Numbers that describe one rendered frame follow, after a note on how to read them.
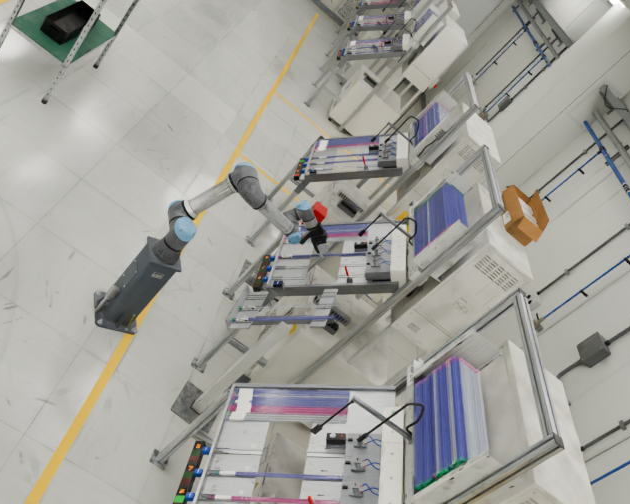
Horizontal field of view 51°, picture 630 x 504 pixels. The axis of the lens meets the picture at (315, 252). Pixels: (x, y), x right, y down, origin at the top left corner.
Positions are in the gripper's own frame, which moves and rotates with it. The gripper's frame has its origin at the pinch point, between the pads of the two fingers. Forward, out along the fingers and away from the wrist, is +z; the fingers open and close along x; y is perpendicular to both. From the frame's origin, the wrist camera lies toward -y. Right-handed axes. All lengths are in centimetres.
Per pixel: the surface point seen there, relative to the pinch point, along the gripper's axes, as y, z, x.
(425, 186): 55, 29, 113
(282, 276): -18.6, -4.9, -21.0
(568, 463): 104, 19, -156
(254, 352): -32, 9, -66
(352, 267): 18.2, 5.5, -13.1
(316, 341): -12.9, 35.7, -31.3
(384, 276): 36.9, 7.0, -28.1
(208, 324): -89, 28, 1
